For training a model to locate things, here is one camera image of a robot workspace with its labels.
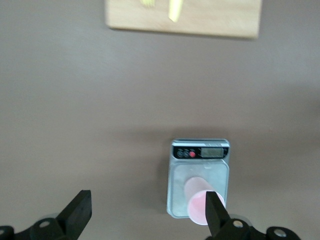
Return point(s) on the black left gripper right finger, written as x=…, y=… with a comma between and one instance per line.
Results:
x=215, y=215

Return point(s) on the yellow plastic fork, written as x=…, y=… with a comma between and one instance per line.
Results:
x=147, y=2

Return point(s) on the yellow plastic knife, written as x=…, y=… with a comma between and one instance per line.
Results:
x=175, y=10

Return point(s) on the pink plastic cup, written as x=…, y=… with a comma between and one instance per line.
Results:
x=197, y=190

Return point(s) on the wooden cutting board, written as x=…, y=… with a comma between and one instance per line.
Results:
x=212, y=20

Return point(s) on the silver digital kitchen scale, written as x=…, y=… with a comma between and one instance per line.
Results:
x=180, y=180

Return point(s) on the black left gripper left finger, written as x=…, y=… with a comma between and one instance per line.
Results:
x=80, y=210

